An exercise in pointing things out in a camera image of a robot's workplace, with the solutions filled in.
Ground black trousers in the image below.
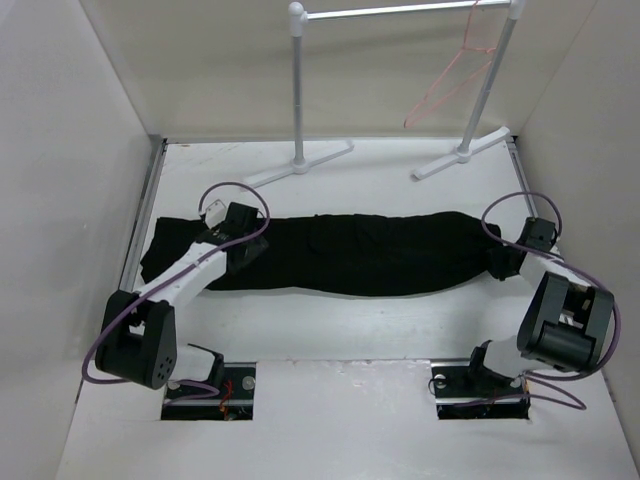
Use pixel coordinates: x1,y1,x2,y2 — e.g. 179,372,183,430
138,209,504,298

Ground pink wire hanger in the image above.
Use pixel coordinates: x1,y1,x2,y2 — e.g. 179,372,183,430
403,1,497,129

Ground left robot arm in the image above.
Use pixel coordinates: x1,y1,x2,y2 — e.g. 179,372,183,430
89,202,269,399

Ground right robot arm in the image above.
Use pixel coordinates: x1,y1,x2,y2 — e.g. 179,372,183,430
463,217,616,396

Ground white metal clothes rack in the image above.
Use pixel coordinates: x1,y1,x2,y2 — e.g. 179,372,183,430
245,1,525,187

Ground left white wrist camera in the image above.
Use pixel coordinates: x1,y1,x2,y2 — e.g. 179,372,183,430
200,199,227,228

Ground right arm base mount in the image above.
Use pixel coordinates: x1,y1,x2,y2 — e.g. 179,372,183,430
428,360,530,420

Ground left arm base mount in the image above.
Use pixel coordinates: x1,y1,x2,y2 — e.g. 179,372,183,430
160,363,257,422

